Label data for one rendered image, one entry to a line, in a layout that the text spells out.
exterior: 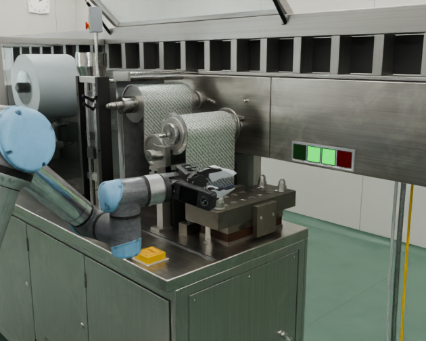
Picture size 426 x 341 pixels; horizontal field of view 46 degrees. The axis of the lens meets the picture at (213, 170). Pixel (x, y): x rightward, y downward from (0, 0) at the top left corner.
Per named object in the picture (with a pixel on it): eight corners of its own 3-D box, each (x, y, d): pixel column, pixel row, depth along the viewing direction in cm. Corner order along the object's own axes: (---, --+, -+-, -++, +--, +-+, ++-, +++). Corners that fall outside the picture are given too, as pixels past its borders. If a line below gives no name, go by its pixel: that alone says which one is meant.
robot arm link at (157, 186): (151, 183, 120) (150, 213, 123) (169, 180, 122) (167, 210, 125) (139, 170, 126) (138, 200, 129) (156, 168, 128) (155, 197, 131)
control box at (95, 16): (84, 32, 211) (83, 7, 209) (101, 32, 213) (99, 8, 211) (86, 32, 205) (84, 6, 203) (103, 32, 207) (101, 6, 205)
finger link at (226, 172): (226, 157, 138) (197, 165, 134) (238, 164, 133) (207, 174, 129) (226, 167, 139) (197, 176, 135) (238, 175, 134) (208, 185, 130)
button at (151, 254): (134, 258, 157) (134, 251, 156) (152, 252, 161) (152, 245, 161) (147, 265, 152) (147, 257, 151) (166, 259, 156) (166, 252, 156)
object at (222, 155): (186, 200, 177) (185, 148, 173) (232, 189, 192) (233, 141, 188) (186, 200, 176) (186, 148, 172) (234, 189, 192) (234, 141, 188)
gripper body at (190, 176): (195, 162, 135) (153, 167, 129) (211, 174, 128) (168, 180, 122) (192, 188, 138) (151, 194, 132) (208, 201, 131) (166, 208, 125)
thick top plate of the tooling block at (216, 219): (185, 219, 172) (184, 202, 171) (262, 197, 199) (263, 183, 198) (218, 231, 161) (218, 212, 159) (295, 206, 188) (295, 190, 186)
